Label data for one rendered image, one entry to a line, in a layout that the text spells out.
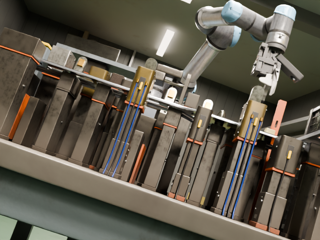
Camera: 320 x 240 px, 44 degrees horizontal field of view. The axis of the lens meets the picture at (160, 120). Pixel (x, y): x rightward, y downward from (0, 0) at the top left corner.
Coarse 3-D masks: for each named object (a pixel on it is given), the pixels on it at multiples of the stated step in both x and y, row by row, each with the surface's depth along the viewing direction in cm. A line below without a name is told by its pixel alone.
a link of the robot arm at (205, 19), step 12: (204, 12) 173; (216, 12) 160; (228, 12) 145; (240, 12) 145; (252, 12) 147; (204, 24) 177; (216, 24) 164; (228, 24) 154; (240, 24) 147; (252, 24) 147
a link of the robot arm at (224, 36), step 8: (216, 32) 184; (224, 32) 184; (232, 32) 185; (240, 32) 187; (208, 40) 191; (216, 40) 188; (224, 40) 187; (232, 40) 187; (200, 48) 199; (208, 48) 194; (216, 48) 191; (224, 48) 192; (200, 56) 198; (208, 56) 196; (192, 64) 202; (200, 64) 200; (208, 64) 201; (184, 72) 208; (192, 72) 204; (200, 72) 204; (184, 80) 208; (192, 80) 208; (176, 88) 211; (192, 88) 212
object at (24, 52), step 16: (16, 32) 126; (0, 48) 125; (16, 48) 125; (32, 48) 125; (0, 64) 124; (16, 64) 124; (32, 64) 128; (0, 80) 123; (16, 80) 123; (0, 96) 123; (16, 96) 124; (0, 112) 122; (16, 112) 128; (0, 128) 121
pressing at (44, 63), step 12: (48, 72) 155; (60, 72) 149; (72, 72) 142; (84, 84) 154; (96, 84) 148; (108, 84) 142; (180, 108) 139; (216, 120) 139; (228, 120) 130; (264, 132) 130
